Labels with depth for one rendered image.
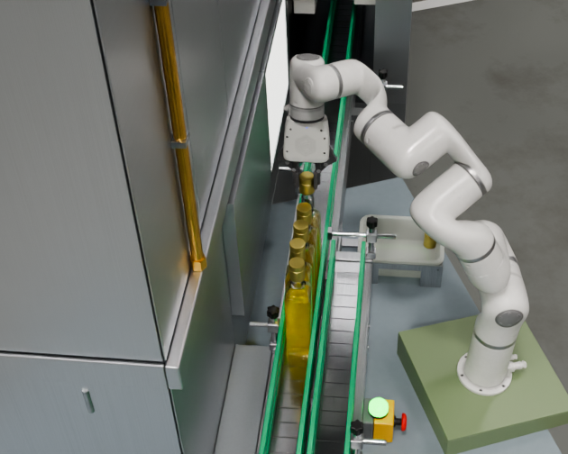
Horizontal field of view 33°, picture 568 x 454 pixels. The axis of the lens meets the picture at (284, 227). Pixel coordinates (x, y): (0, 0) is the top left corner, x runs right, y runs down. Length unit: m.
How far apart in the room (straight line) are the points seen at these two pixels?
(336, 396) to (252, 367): 0.21
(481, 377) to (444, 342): 0.15
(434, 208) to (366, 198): 0.95
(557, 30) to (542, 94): 0.57
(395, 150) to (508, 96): 2.71
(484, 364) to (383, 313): 0.39
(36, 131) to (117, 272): 0.26
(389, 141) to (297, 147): 0.32
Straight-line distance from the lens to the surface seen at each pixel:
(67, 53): 1.17
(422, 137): 1.82
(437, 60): 4.72
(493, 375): 2.20
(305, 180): 2.13
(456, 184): 1.85
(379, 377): 2.32
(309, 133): 2.07
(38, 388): 1.68
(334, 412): 2.10
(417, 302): 2.49
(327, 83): 1.95
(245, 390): 2.14
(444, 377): 2.25
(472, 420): 2.19
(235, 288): 2.08
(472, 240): 1.85
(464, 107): 4.41
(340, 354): 2.20
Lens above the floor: 2.59
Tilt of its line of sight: 43 degrees down
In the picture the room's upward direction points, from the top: 3 degrees counter-clockwise
